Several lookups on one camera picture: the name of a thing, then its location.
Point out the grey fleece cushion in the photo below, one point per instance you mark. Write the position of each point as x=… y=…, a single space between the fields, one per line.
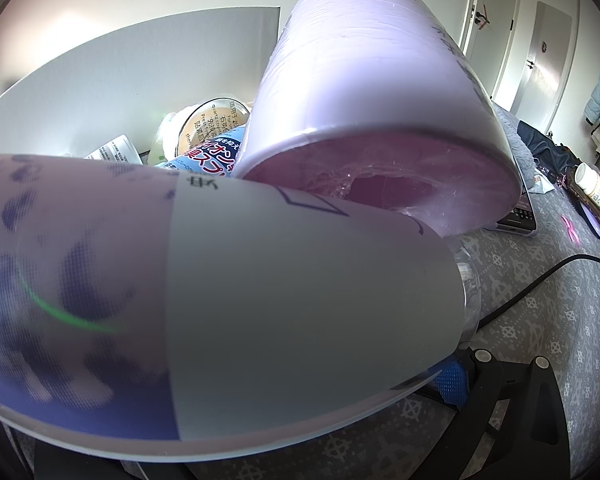
x=512 y=135

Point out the clear bottle purple white label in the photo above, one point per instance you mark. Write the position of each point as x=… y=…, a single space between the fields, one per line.
x=260 y=285

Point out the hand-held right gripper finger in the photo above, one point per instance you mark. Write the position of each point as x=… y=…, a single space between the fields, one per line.
x=449 y=386

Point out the blue spray can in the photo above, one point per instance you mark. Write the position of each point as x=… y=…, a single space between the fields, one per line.
x=205 y=161

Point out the white tube black text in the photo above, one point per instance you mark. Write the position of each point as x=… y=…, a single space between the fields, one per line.
x=112 y=150

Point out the white storage box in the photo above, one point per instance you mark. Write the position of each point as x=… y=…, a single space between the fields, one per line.
x=130 y=70

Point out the dark cloth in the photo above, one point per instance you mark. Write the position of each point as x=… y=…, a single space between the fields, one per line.
x=545 y=142

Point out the white pill bottle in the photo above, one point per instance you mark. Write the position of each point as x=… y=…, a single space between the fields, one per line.
x=594 y=186

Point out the pink scissors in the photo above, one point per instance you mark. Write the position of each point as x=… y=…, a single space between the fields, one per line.
x=572 y=228

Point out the white door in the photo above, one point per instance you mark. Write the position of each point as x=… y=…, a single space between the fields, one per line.
x=490 y=20

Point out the cream jar clear lid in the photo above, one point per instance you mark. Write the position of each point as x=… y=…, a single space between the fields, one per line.
x=215 y=120

